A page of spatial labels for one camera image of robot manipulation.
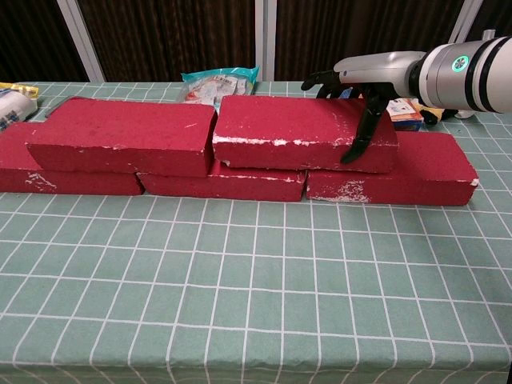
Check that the yellow white plastic package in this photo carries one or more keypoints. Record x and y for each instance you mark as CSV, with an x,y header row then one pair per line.
x,y
12,106

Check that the white metal frame post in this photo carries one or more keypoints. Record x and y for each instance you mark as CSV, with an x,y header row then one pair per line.
x,y
468,16
80,40
265,40

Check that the red brick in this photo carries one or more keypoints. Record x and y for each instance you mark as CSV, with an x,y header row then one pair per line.
x,y
80,185
120,128
224,186
432,168
280,120

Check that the teal snack bag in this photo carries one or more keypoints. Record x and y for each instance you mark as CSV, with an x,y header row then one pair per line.
x,y
216,86

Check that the green checkered tablecloth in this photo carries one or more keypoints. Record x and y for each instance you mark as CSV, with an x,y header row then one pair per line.
x,y
240,320

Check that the dark brown pleated curtain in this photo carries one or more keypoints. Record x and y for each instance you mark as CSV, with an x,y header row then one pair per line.
x,y
28,40
496,16
172,36
360,28

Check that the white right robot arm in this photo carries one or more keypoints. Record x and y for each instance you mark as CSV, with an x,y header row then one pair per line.
x,y
468,76

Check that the blue orange cracker box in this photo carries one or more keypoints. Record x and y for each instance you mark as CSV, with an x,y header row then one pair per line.
x,y
404,116

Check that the black white plush doll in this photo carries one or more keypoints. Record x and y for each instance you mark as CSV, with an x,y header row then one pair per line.
x,y
432,116

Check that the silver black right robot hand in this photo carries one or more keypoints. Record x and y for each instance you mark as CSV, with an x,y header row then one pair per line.
x,y
380,70

